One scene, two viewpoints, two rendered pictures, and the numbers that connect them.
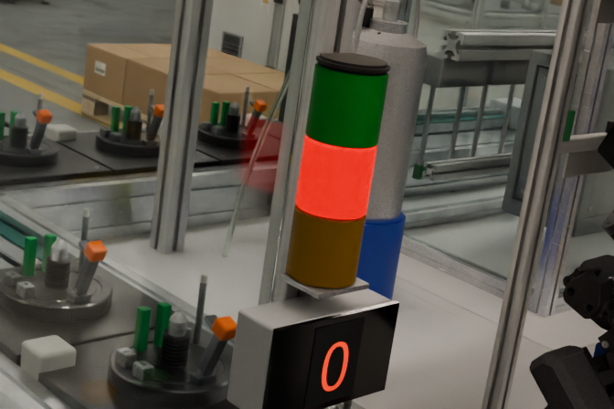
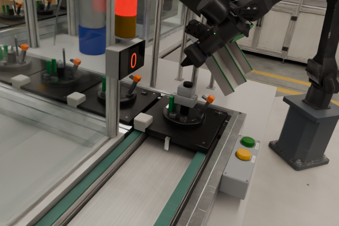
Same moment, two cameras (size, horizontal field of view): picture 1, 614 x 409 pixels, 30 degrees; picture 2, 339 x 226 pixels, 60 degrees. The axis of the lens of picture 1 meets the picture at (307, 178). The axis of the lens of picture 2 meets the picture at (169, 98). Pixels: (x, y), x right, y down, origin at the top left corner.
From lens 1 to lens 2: 0.19 m
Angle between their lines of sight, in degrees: 26
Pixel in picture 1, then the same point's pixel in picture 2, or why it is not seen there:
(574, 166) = (165, 0)
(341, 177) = (130, 3)
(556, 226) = (146, 23)
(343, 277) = (133, 34)
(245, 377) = (111, 67)
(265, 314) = (113, 48)
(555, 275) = (147, 36)
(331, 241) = (129, 23)
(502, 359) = (155, 56)
